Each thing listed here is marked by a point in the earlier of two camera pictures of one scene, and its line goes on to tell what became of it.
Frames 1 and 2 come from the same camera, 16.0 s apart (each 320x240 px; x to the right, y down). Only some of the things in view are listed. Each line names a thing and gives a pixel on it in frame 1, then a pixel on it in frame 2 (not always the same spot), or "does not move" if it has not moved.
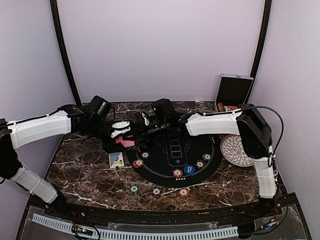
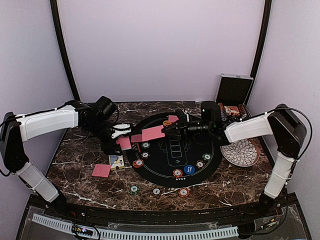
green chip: (206, 156) does not move
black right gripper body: (161, 129) -> (203, 128)
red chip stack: (177, 173) does not move
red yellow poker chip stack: (183, 192) does not move
